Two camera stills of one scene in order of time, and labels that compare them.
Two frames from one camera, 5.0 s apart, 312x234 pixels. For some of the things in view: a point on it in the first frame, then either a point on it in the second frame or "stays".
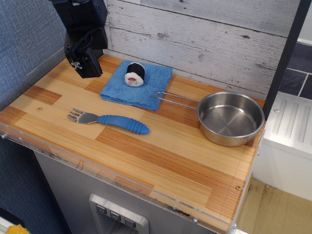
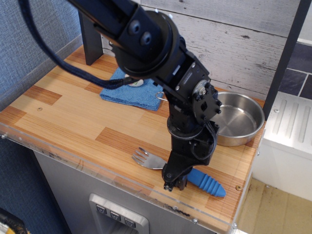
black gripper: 83,47 to 188,153
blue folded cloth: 137,84 stays
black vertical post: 288,48 stays
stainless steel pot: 225,118 stays
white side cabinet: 284,161 stays
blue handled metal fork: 125,123 to 201,178
